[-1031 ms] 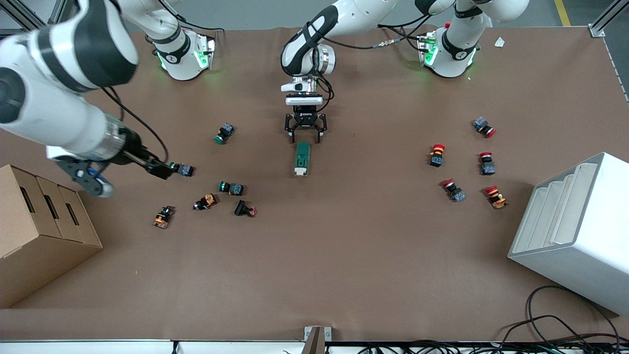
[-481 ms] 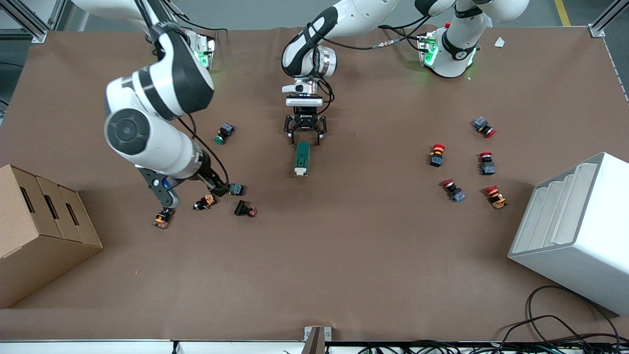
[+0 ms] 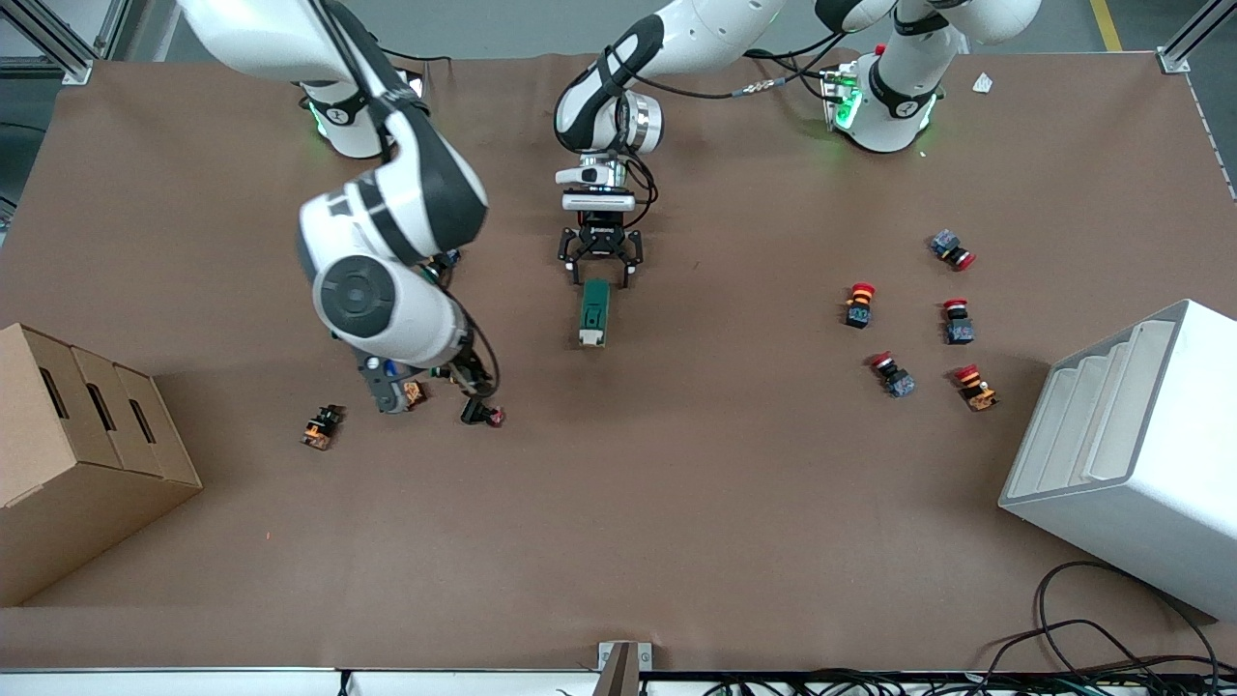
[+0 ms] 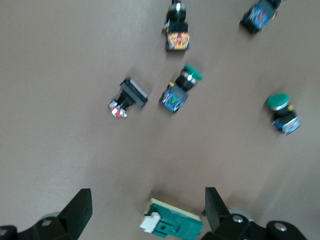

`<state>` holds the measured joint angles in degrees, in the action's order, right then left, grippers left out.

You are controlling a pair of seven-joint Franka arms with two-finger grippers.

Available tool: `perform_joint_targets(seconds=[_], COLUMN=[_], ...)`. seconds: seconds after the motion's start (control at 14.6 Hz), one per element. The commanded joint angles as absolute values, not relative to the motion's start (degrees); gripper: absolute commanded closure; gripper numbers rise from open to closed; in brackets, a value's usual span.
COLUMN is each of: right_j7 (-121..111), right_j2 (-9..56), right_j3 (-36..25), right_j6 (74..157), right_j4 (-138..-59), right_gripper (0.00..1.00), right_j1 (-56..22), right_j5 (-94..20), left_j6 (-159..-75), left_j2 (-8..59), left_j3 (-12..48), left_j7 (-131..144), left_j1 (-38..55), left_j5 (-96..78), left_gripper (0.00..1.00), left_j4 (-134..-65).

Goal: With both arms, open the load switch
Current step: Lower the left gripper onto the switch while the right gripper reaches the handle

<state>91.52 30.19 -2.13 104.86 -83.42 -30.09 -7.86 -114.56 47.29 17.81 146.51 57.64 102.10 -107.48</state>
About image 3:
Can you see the green push button switch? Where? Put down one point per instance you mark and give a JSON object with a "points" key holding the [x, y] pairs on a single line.
{"points": [[450, 259]]}

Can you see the white stepped storage rack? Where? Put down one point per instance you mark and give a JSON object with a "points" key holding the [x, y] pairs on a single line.
{"points": [[1160, 503]]}

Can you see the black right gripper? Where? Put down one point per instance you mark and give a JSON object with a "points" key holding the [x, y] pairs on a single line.
{"points": [[466, 375]]}

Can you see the brown cardboard box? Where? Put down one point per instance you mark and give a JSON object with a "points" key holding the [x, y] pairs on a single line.
{"points": [[58, 503]]}

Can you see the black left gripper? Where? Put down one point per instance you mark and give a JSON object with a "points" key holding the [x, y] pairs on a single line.
{"points": [[600, 239]]}

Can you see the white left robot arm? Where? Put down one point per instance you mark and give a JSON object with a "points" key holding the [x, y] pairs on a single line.
{"points": [[705, 29]]}

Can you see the grey metal bracket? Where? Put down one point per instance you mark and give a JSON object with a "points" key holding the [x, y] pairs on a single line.
{"points": [[624, 662]]}

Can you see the red emergency button grey base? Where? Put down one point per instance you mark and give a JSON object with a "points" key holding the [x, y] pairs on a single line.
{"points": [[894, 374], [952, 249], [958, 321]]}

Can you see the black button orange base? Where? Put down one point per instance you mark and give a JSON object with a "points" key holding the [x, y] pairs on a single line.
{"points": [[321, 426], [416, 393]]}

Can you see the red emergency button orange base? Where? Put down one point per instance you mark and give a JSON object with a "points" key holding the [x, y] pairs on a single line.
{"points": [[859, 304], [976, 387]]}

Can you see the aluminium frame profile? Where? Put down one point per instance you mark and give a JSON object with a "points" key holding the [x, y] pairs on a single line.
{"points": [[1174, 60], [77, 70]]}

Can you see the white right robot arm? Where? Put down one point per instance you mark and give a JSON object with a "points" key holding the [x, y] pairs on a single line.
{"points": [[387, 309]]}

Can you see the black button red base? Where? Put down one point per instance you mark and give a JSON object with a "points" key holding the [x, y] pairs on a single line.
{"points": [[481, 412]]}

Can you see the white table edge rail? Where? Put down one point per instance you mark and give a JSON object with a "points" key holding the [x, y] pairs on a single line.
{"points": [[193, 683]]}

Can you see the white paper scrap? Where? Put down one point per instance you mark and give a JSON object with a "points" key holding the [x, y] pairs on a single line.
{"points": [[983, 83]]}

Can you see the brown paper table cover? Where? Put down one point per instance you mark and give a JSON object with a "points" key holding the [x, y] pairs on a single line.
{"points": [[676, 483]]}

